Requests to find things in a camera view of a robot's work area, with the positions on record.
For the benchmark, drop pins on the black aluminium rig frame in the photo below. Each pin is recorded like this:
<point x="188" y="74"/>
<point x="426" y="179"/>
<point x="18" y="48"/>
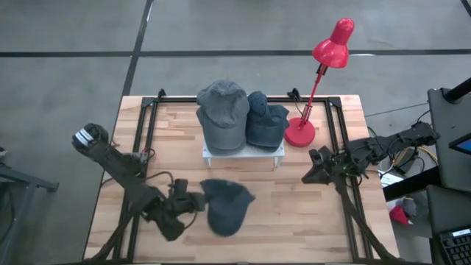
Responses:
<point x="176" y="99"/>

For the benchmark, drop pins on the grey metal cart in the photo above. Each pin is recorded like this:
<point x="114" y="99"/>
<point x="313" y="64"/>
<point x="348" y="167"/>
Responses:
<point x="33" y="182"/>

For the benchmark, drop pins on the navy denim baseball cap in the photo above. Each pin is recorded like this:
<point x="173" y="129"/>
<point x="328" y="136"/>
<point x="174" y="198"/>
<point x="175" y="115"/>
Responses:
<point x="228" y="210"/>
<point x="257" y="105"/>
<point x="265" y="143"/>

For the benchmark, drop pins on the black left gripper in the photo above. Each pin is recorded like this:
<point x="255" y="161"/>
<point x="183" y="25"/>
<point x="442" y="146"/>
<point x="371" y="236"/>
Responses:
<point x="176" y="210"/>

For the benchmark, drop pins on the red desk lamp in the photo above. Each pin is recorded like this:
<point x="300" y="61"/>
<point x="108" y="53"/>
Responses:
<point x="299" y="134"/>

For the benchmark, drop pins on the black frame clamp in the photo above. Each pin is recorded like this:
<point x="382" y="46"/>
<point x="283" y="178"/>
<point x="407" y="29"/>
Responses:
<point x="293" y="94"/>
<point x="161" y="93"/>

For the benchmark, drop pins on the black power adapter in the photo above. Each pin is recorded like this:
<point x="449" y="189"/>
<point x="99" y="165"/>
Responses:
<point x="406" y="166"/>

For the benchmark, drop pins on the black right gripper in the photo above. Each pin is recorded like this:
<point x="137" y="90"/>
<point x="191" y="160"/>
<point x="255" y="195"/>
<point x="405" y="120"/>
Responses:
<point x="333" y="163"/>

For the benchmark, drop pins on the black keyboard desk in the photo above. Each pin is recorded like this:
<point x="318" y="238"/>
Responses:
<point x="441" y="206"/>

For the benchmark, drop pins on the black round pole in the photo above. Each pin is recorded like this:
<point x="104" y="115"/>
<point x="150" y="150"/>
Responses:
<point x="458" y="92"/>

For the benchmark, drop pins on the tablet with blue screen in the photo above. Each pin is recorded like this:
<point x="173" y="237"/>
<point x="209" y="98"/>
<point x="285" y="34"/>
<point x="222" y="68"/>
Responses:
<point x="464" y="145"/>

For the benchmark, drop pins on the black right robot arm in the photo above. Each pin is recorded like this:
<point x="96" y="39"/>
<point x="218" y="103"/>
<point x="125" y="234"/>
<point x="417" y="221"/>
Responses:
<point x="386" y="145"/>

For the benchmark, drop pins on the white paper sheet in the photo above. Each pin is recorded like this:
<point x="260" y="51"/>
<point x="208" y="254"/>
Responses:
<point x="390" y="179"/>

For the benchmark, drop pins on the red cloth item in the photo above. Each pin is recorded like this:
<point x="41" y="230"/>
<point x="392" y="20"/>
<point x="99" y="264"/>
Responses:
<point x="399" y="215"/>

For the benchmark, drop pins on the black computer keyboard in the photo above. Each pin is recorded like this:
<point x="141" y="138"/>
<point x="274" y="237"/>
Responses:
<point x="458" y="250"/>

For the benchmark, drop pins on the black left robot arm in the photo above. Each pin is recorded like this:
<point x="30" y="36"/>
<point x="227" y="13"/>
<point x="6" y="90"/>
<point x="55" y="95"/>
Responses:
<point x="121" y="173"/>

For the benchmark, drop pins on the white perforated metal stand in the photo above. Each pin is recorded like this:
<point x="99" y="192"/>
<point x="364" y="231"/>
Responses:
<point x="243" y="155"/>

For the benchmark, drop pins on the grey cloth item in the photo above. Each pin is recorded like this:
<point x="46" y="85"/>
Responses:
<point x="410" y="208"/>

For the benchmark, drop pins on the grey denim baseball cap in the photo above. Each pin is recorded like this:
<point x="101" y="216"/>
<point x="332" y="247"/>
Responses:
<point x="224" y="152"/>
<point x="222" y="110"/>

